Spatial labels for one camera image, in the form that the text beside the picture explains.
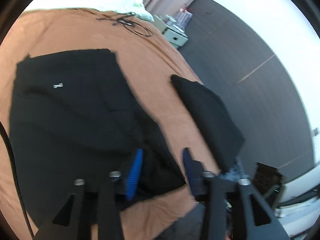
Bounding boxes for orange-brown bed sheet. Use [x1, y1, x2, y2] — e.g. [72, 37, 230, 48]
[1, 9, 219, 239]

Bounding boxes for black collared jacket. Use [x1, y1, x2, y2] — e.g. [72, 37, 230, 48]
[9, 49, 185, 226]

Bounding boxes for black cable on bed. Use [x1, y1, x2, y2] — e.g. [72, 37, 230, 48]
[96, 12, 153, 38]

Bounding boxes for white duvet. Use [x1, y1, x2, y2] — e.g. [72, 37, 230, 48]
[24, 0, 154, 22]

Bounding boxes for white bedside cabinet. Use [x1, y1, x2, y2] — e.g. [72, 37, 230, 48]
[153, 15, 189, 49]

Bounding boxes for black camera cable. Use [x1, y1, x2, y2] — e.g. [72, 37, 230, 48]
[0, 121, 34, 239]

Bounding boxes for striped gift bag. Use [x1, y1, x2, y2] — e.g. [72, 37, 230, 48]
[175, 4, 193, 30]

